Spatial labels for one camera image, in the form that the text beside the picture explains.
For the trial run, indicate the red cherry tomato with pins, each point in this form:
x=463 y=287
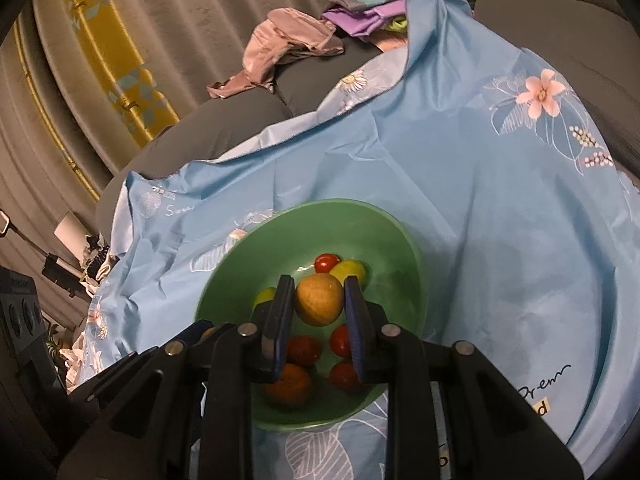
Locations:
x=325 y=262
x=341 y=338
x=302 y=350
x=345 y=375

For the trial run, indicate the small yellow lemon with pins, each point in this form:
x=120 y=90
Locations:
x=352 y=270

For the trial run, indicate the purple cloth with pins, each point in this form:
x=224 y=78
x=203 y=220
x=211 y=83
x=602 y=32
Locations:
x=360 y=22

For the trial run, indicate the orange tangerine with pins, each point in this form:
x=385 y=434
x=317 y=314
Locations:
x=289 y=385

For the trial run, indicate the pink satin cloth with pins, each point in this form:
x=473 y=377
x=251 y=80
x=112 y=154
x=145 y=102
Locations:
x=280 y=40

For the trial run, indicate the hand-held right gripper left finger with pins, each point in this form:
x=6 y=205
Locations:
x=280 y=340

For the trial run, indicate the small green cloth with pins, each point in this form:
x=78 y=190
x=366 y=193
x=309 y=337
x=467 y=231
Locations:
x=398 y=23

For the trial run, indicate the blue floral bed sheet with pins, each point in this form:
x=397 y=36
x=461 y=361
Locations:
x=475 y=210

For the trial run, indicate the patterned dark cloth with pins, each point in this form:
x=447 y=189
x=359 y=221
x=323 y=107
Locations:
x=97 y=260

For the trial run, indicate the black stand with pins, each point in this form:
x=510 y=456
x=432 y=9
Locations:
x=60 y=267

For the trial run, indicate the grey sofa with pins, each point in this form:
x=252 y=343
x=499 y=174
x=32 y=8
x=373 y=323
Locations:
x=225 y=125

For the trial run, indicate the green bowl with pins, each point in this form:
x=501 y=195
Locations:
x=325 y=225

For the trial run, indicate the tan longan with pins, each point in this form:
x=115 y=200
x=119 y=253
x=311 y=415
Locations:
x=317 y=300

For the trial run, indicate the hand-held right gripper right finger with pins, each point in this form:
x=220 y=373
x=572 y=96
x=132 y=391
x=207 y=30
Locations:
x=352 y=330

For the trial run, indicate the grey curtain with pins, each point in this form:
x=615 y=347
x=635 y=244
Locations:
x=200 y=10

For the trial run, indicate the white box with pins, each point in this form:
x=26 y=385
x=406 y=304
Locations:
x=69 y=234

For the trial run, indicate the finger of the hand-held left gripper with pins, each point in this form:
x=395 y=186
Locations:
x=125 y=367

